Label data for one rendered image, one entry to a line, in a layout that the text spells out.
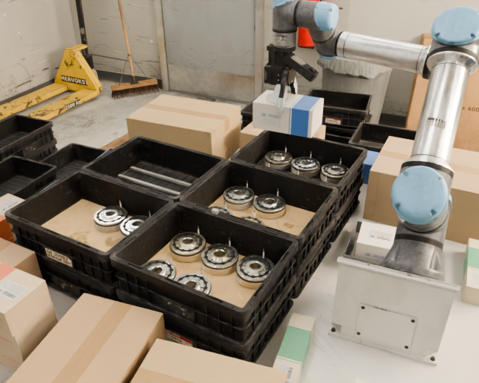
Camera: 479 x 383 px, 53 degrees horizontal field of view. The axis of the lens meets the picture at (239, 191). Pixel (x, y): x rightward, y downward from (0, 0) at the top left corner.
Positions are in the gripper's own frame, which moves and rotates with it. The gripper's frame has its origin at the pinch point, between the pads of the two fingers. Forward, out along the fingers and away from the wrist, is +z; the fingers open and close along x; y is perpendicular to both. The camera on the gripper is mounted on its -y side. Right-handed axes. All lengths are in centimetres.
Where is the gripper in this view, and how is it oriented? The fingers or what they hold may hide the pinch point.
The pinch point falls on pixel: (288, 107)
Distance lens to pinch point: 161.0
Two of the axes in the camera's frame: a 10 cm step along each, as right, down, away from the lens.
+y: -9.1, -2.0, 3.6
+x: -4.2, 4.8, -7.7
